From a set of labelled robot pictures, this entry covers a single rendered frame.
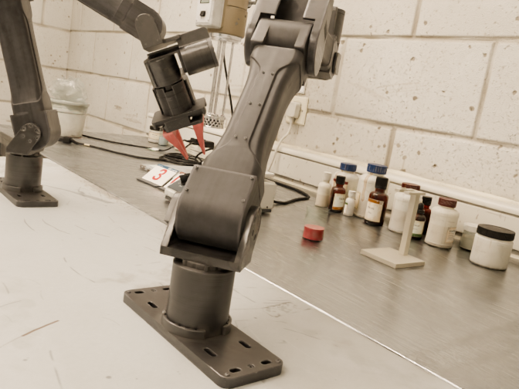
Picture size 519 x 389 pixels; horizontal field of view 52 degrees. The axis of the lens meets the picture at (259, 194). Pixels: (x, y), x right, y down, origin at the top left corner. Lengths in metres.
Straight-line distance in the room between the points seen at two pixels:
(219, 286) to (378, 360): 0.18
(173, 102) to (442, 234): 0.59
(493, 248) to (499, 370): 0.46
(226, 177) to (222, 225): 0.05
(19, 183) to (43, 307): 0.48
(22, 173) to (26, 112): 0.11
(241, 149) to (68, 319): 0.24
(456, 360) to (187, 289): 0.30
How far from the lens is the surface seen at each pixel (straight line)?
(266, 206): 1.14
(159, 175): 1.31
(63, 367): 0.49
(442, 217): 1.14
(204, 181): 0.53
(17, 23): 1.04
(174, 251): 0.52
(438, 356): 0.63
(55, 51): 3.44
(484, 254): 1.07
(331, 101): 1.59
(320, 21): 0.69
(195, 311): 0.52
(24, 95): 1.03
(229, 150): 0.55
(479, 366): 0.64
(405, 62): 1.45
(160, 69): 0.98
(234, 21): 1.47
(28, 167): 1.04
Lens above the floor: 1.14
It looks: 10 degrees down
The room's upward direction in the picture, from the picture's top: 9 degrees clockwise
